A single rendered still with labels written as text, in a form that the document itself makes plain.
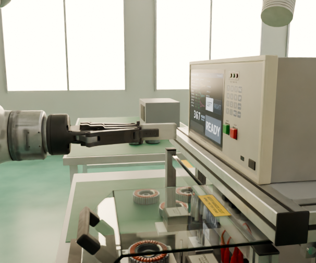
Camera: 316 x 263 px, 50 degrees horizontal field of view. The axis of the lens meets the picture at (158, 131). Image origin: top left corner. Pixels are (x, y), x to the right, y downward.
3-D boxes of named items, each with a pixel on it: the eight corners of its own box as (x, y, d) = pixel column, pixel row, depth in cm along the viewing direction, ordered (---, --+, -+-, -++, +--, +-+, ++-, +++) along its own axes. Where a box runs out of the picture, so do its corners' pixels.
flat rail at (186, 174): (258, 274, 48) (259, 254, 48) (168, 160, 109) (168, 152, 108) (266, 273, 49) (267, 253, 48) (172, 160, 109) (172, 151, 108)
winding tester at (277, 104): (258, 184, 55) (265, 54, 51) (187, 134, 97) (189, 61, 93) (460, 172, 62) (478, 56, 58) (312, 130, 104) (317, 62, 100)
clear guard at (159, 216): (78, 301, 44) (76, 258, 43) (84, 220, 67) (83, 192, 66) (308, 274, 49) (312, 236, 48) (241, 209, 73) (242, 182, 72)
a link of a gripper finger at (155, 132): (131, 129, 64) (133, 131, 61) (158, 128, 65) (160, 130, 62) (131, 136, 64) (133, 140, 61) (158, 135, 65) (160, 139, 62)
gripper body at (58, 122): (51, 149, 67) (99, 147, 68) (45, 160, 58) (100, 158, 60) (49, 111, 65) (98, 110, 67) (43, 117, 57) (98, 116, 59)
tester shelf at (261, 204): (275, 246, 45) (277, 214, 44) (168, 141, 111) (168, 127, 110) (541, 220, 52) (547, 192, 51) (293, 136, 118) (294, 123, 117)
